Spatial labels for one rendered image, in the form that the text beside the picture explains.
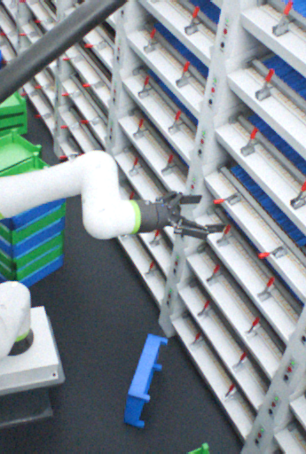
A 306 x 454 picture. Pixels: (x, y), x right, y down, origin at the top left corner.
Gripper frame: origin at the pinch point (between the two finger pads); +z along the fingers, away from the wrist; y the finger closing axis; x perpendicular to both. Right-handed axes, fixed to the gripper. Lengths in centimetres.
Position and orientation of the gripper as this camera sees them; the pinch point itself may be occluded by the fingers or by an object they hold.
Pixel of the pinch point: (208, 213)
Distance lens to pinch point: 182.4
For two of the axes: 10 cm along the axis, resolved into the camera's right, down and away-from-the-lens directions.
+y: 4.4, 6.4, -6.3
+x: 3.1, -7.7, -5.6
